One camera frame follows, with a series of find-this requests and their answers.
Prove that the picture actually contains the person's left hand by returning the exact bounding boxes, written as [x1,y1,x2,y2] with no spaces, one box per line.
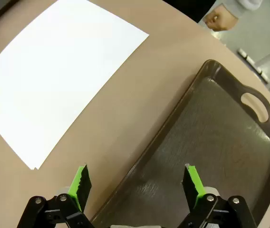
[203,4,240,32]

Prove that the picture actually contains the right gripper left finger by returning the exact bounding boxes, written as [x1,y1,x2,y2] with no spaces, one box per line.
[16,163,94,228]

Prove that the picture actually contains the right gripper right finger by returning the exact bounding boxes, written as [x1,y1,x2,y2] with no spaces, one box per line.
[177,163,257,228]

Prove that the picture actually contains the brown plastic serving tray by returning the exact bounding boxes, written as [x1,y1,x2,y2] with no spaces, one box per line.
[91,59,270,228]

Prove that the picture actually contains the person's left forearm grey sleeve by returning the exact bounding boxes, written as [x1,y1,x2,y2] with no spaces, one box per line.
[222,0,261,20]

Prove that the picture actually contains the white A4 paper stack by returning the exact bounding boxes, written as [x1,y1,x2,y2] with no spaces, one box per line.
[0,0,150,171]

